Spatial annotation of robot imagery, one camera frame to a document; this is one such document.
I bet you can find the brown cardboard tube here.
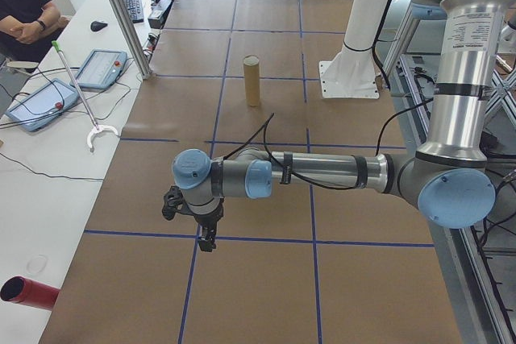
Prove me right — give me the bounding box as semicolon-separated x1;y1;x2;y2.
242;55;262;108

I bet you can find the aluminium profile post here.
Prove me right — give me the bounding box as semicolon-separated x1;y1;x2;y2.
89;0;153;81

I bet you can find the red tube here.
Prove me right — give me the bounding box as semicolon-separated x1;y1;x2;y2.
0;276;61;312

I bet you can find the white chair armrest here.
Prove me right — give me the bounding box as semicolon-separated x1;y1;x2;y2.
6;60;40;72

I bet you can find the white reacher grabber stick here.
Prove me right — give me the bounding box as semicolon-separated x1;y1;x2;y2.
51;39;120;155

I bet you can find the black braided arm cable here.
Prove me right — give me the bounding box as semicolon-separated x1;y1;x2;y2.
219;112;436;192

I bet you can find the black keyboard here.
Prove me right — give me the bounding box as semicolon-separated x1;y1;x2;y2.
119;0;145;25

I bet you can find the blue grey teach pendant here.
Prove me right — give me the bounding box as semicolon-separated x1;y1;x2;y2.
3;77;81;133
73;48;131;93

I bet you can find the black frame cable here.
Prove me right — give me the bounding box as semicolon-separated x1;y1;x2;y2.
469;166;516;344

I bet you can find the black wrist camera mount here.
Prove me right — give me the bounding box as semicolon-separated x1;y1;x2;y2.
162;185;190;221

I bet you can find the V-shaped metal bar frame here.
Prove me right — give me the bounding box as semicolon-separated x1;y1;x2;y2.
381;0;516;344

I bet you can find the black desk cable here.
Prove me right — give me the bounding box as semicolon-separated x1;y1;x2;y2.
0;149;105;182

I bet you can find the white metal bracket plate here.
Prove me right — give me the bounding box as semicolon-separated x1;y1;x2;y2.
318;0;408;100

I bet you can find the white desk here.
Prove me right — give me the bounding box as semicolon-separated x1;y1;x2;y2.
0;0;160;344

